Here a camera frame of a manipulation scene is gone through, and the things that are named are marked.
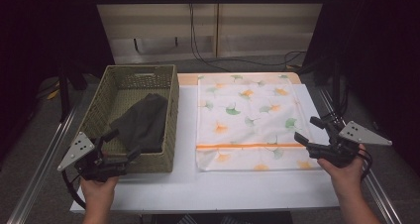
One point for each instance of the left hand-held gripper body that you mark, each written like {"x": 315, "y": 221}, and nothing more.
{"x": 86, "y": 166}

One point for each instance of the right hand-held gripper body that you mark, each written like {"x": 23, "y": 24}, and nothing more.
{"x": 340, "y": 151}

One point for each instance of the dark cloth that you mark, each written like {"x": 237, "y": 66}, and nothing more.
{"x": 142, "y": 123}

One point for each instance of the leaf-print mesh laundry bag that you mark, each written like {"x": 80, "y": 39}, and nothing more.
{"x": 251, "y": 125}

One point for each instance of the green woven basket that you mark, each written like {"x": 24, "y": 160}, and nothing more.
{"x": 132, "y": 82}

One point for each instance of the person's right hand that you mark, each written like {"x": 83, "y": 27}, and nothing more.
{"x": 346, "y": 177}

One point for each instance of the person's left hand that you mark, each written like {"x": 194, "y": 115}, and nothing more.
{"x": 98, "y": 191}

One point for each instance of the black metal stand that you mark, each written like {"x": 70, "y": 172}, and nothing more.
{"x": 336, "y": 85}
{"x": 64, "y": 95}

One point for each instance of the white table board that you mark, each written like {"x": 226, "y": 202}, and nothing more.
{"x": 188, "y": 184}

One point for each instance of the yellow floor tape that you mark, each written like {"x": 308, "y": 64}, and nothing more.
{"x": 52, "y": 94}

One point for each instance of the person's striped clothing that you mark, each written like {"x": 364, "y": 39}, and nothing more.
{"x": 188, "y": 220}

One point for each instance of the black curtain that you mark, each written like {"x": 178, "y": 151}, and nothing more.
{"x": 39, "y": 35}
{"x": 379, "y": 52}

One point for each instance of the aluminium floor rail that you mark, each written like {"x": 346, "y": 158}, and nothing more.
{"x": 43, "y": 171}
{"x": 383, "y": 197}

